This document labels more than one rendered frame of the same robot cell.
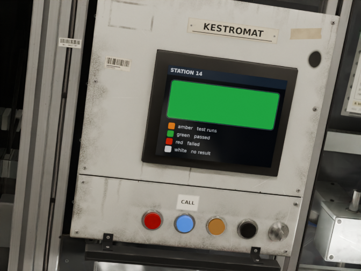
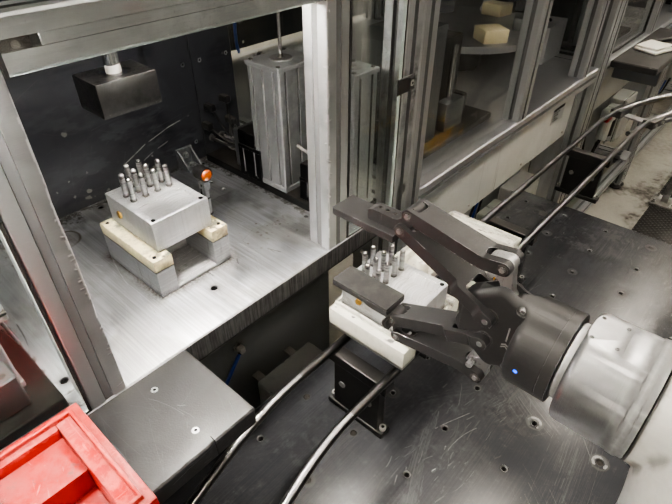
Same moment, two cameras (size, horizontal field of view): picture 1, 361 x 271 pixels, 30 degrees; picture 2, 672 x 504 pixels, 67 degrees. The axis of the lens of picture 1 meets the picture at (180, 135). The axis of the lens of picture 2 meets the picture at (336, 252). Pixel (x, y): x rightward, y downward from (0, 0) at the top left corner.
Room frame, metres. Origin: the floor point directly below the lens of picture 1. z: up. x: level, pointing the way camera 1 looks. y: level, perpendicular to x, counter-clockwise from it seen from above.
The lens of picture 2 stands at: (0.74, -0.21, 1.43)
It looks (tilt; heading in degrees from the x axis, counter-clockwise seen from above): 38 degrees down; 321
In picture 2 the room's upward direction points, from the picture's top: straight up
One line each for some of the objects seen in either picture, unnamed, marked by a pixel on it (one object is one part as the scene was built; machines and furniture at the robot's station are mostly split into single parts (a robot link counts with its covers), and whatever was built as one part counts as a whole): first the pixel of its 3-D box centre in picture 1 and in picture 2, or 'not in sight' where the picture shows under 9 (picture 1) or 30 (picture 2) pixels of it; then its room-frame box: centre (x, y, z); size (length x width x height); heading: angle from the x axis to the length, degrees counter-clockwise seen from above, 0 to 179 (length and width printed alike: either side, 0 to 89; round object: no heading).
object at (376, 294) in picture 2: not in sight; (367, 289); (1.02, -0.48, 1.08); 0.07 x 0.03 x 0.01; 9
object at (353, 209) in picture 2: not in sight; (371, 217); (1.02, -0.48, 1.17); 0.07 x 0.03 x 0.01; 9
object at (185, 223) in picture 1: (184, 222); not in sight; (1.16, -0.03, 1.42); 0.03 x 0.02 x 0.03; 99
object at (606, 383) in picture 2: not in sight; (606, 379); (0.80, -0.52, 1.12); 0.09 x 0.06 x 0.09; 99
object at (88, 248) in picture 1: (183, 254); not in sight; (1.14, -0.04, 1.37); 0.36 x 0.04 x 0.04; 99
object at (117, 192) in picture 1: (193, 113); not in sight; (1.28, -0.02, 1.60); 0.42 x 0.29 x 0.46; 99
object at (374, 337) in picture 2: not in sight; (430, 288); (1.15, -0.75, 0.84); 0.36 x 0.14 x 0.10; 99
